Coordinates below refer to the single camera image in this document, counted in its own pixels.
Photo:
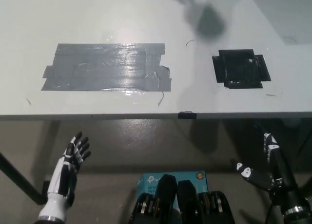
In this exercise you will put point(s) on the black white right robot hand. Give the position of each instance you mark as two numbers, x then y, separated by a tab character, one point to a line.
284	177

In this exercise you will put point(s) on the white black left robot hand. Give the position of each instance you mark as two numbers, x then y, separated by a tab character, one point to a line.
56	182

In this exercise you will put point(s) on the black table foot plate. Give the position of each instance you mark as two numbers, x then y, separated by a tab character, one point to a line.
46	186

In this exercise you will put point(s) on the black metal table leg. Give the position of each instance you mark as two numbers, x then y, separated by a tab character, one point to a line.
22	179

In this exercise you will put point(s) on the teal router cardboard box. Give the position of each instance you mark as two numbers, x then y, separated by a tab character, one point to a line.
150	182

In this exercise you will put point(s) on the black tape square mark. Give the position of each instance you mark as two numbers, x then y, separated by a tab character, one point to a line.
240	69

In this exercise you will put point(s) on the grey duct tape patch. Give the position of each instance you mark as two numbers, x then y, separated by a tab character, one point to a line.
107	68

